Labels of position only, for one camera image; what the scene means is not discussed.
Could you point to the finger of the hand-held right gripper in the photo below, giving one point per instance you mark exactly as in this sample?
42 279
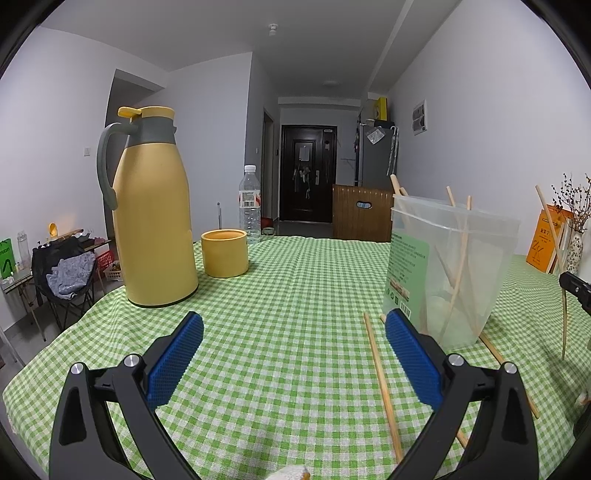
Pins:
577 286

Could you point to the clear plastic container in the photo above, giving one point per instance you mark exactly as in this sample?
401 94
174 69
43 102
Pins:
480 258

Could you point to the white wall panel box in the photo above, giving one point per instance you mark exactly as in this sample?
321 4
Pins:
419 117

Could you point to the yellow thermos jug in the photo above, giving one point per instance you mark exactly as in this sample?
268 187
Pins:
152 221

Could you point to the yellow box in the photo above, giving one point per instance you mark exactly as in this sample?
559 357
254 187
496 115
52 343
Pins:
381 109

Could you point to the orange book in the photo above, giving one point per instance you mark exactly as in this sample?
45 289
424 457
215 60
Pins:
542 240

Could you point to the yellow round cup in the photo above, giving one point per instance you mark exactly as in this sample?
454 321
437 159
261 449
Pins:
225 256

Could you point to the white smoke detector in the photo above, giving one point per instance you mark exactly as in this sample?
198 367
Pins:
274 30

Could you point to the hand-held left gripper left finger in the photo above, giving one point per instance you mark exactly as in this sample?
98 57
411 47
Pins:
178 355

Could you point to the wooden slatted cabinet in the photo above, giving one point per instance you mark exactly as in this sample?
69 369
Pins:
360 221

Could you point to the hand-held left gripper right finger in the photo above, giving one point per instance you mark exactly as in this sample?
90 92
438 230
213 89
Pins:
411 355

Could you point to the red plastic basket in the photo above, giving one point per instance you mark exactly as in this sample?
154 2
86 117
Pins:
105 261

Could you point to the grey blue cloth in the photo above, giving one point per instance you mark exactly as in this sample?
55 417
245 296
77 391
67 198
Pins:
71 277

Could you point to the clear water bottle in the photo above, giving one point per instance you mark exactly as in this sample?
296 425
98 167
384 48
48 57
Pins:
250 207

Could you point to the dark entrance door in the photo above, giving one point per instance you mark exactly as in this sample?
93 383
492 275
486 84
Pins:
309 184

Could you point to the green checked tablecloth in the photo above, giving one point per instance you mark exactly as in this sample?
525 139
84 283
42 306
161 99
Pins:
286 346

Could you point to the person's left hand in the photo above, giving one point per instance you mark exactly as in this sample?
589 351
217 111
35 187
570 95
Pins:
291 474

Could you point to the hanging folded umbrella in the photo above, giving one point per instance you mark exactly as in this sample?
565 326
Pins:
393 150

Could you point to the dried branch bouquet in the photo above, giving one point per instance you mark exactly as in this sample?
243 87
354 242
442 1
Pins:
575 198

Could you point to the white plastic basket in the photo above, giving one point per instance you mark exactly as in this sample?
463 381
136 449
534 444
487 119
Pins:
114 272

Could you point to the grey refrigerator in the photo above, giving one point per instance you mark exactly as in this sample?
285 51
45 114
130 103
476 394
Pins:
374 161

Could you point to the black folding chair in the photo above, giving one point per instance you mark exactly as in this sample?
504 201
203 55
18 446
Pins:
44 263

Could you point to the green paper bag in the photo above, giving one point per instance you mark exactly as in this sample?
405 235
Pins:
6 258

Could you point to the white books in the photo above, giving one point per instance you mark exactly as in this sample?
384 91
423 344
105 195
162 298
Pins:
564 249

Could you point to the speckled slim vase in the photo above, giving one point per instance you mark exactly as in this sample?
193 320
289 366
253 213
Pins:
576 254

